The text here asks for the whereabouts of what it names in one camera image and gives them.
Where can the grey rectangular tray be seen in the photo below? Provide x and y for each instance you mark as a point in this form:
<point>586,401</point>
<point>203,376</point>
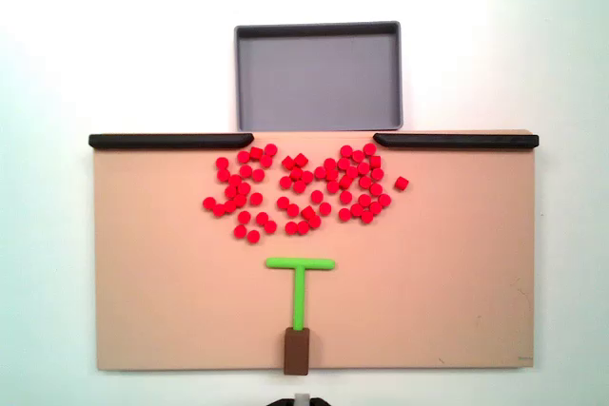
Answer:
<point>319,78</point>

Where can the beige flat board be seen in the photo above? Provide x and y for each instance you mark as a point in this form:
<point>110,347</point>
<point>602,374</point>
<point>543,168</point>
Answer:
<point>428,258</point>

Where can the black foam rail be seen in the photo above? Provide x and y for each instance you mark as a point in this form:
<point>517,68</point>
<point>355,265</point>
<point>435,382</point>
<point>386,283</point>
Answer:
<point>166,141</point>
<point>457,141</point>

